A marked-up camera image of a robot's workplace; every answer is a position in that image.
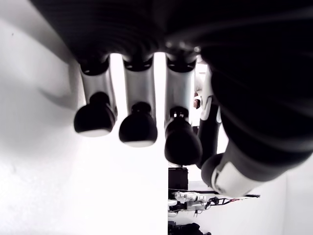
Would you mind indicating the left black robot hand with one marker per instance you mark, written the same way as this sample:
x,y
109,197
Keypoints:
x,y
220,61

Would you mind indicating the person in white shirt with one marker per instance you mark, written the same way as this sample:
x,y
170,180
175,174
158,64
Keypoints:
x,y
198,85

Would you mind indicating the black box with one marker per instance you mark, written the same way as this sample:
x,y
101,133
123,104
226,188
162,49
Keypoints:
x,y
178,177

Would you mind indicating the white robot on bench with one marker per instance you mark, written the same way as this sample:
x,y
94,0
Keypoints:
x,y
190,197

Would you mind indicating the black bag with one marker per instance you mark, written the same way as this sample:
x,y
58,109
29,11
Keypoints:
x,y
193,228

